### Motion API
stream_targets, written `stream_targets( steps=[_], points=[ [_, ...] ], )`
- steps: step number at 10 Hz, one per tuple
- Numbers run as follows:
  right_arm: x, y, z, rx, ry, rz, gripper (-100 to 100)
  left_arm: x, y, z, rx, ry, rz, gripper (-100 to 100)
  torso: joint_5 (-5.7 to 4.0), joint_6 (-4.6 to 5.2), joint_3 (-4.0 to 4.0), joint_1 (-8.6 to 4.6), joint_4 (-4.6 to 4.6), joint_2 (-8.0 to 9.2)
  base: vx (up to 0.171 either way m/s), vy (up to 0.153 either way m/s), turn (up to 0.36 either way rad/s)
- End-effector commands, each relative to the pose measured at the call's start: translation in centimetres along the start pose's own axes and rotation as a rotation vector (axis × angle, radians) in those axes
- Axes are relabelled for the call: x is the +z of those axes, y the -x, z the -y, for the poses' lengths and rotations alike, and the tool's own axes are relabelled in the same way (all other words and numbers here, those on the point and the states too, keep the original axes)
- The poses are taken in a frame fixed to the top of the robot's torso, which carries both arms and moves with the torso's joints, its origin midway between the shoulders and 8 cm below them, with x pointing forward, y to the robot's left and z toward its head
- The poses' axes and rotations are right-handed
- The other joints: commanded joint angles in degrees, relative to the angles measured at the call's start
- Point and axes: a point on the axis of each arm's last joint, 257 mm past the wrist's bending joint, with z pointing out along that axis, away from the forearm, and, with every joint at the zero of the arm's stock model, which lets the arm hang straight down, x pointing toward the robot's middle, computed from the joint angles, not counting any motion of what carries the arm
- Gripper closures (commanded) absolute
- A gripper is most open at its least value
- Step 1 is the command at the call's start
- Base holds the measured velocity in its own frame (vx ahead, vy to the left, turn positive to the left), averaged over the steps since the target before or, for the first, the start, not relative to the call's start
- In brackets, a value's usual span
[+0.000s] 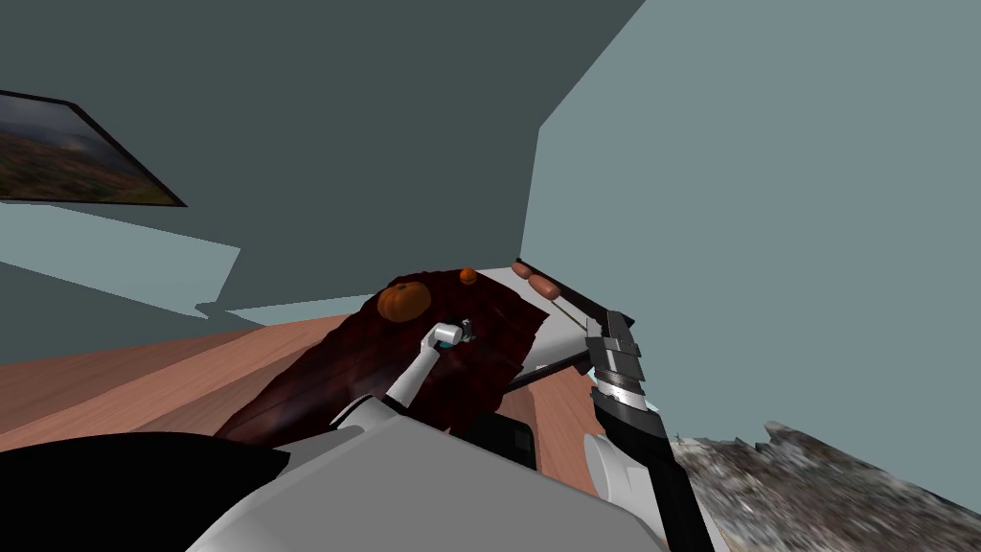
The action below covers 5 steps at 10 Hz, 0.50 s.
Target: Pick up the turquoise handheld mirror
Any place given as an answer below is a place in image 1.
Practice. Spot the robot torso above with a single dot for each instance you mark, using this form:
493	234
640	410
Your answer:
429	491

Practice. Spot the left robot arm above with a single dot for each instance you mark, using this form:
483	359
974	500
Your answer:
414	376

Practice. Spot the framed landscape picture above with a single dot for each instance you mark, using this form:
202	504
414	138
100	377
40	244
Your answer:
61	161

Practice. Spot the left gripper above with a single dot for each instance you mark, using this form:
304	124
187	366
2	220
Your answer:
467	332

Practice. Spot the dark red cloth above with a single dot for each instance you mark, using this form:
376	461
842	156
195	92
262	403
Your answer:
368	368

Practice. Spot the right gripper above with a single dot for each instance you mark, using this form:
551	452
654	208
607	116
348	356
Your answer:
618	331

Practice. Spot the thin yellow stick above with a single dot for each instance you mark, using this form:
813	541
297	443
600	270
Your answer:
569	314

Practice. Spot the large orange pumpkin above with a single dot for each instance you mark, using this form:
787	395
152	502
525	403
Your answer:
404	301

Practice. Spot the small orange pumpkin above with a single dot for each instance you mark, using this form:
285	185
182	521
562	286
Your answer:
467	277

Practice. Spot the brown sausage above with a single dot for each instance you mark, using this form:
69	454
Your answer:
544	287
522	270

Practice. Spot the white table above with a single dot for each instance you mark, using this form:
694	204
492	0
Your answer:
556	346

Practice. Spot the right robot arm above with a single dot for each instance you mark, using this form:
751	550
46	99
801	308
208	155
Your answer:
636	429

